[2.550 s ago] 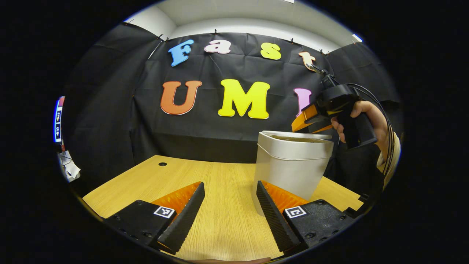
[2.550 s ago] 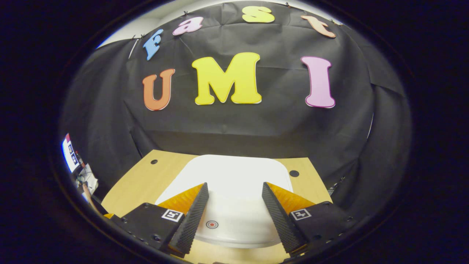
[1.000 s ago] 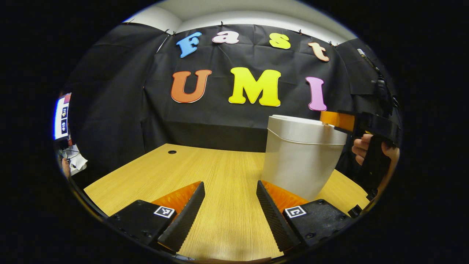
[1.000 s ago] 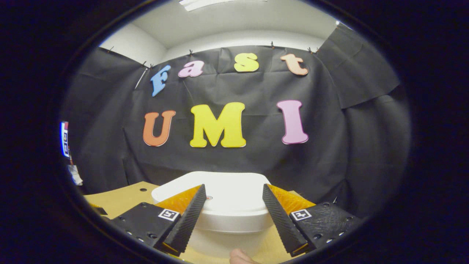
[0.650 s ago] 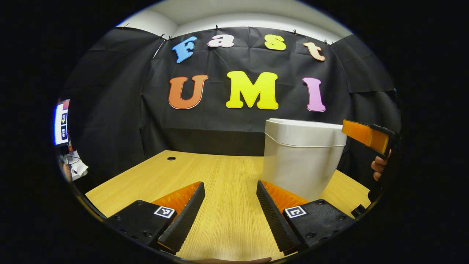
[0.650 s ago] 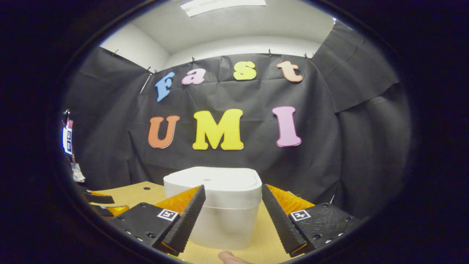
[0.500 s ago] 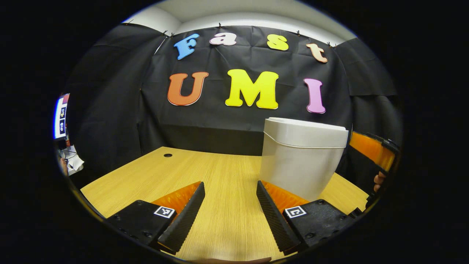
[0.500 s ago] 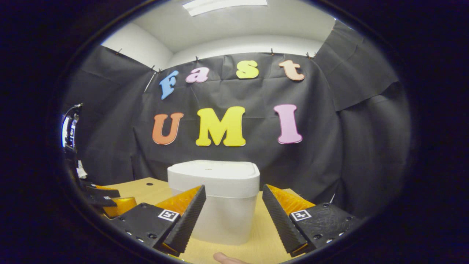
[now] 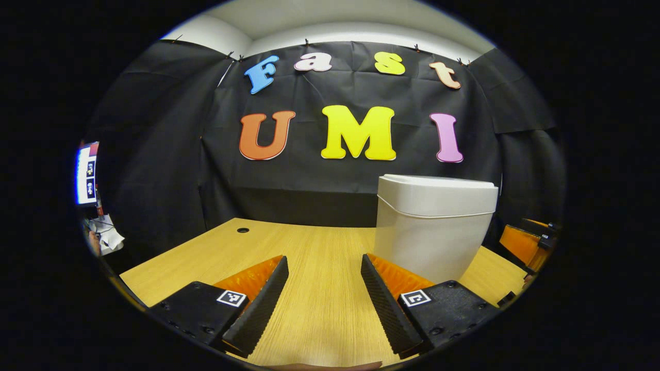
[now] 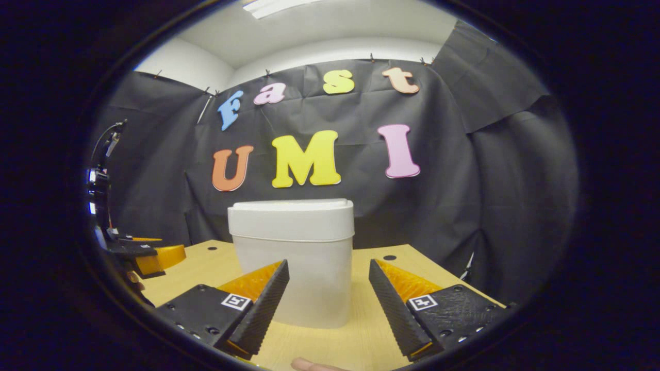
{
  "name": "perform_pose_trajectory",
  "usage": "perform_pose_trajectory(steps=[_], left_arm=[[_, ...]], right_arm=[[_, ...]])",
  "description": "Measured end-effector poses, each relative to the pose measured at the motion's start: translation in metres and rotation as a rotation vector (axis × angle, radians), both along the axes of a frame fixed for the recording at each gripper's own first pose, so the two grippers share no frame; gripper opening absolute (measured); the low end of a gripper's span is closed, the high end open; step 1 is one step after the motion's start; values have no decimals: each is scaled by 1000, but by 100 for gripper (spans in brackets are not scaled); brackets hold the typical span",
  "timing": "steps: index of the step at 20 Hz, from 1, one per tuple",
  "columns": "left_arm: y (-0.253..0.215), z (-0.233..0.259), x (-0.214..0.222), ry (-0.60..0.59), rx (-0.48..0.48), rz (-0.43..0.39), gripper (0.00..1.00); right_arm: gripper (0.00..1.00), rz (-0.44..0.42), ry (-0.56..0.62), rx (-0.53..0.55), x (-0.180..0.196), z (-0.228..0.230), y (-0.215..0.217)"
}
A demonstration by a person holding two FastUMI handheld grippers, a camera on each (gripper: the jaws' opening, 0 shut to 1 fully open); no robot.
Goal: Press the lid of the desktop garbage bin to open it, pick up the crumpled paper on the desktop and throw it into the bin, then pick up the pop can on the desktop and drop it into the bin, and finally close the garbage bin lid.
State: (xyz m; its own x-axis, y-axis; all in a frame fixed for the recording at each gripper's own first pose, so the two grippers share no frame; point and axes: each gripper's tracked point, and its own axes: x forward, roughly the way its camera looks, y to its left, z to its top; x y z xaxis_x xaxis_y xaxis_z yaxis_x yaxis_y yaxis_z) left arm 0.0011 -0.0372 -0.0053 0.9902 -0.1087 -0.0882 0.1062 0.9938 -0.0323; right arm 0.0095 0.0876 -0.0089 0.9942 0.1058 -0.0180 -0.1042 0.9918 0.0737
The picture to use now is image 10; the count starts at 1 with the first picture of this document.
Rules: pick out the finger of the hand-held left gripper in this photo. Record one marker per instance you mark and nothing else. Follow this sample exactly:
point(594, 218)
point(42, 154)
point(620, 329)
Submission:
point(160, 259)
point(131, 238)

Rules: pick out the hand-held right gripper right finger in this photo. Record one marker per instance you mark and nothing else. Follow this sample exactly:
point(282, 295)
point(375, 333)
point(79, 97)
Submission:
point(394, 309)

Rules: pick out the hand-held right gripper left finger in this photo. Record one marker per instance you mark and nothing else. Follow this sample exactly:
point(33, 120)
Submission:
point(260, 309)

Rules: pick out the white desktop garbage bin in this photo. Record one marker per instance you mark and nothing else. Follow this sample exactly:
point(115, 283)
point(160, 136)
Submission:
point(291, 257)

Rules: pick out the wooden desktop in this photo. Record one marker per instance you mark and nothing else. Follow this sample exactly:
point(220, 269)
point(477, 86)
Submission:
point(371, 330)

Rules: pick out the ceiling light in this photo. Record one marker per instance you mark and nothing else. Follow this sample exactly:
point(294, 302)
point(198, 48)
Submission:
point(283, 6)

